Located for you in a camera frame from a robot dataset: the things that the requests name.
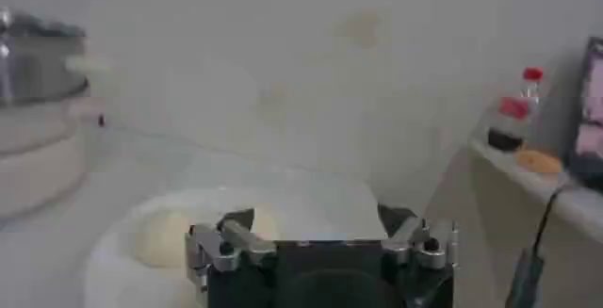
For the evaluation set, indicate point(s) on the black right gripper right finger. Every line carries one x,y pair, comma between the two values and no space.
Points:
410,239

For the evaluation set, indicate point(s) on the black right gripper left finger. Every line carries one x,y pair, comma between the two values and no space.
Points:
245,241

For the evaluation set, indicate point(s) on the white steamed bun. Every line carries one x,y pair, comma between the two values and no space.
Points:
160,239

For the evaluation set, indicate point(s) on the dark power adapter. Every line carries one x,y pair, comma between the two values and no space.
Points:
524,281

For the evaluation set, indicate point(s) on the white round plate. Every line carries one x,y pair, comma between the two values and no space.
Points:
118,272

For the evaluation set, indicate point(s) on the orange flat object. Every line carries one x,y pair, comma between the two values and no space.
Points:
538,162

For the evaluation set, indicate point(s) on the clear bottle with red cap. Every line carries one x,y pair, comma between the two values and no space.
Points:
514,112

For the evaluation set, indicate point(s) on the dark monitor screen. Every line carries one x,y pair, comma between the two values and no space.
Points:
589,121

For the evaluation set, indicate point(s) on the steel steamer pot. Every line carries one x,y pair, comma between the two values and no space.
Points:
42,74

